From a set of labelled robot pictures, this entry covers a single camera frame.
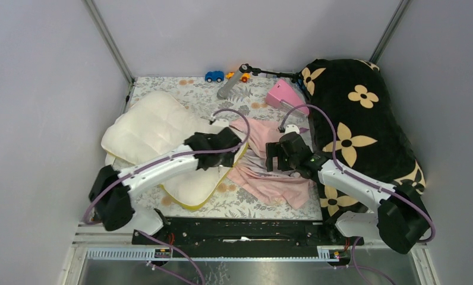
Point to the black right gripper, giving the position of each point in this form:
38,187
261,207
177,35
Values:
273,149

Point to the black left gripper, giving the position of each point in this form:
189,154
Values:
227,160

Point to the pink pillow with princess print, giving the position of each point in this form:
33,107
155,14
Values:
250,171

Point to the white pillow with yellow edge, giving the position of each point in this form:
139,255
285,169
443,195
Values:
155,125

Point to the black blanket with yellow flowers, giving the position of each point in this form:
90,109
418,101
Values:
351,117

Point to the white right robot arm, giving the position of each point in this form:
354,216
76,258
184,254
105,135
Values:
397,215

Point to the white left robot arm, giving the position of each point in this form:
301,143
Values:
113,194

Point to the floral patterned bed sheet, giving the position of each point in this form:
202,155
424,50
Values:
228,199

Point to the pink metronome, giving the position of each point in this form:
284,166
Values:
282,96

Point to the blue toy car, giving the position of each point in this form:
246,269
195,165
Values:
214,76

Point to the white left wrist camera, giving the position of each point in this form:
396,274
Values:
223,123

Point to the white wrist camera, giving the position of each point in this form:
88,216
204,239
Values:
291,128
223,123

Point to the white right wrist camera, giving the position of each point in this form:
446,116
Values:
291,128

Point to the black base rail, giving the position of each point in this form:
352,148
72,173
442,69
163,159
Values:
248,238

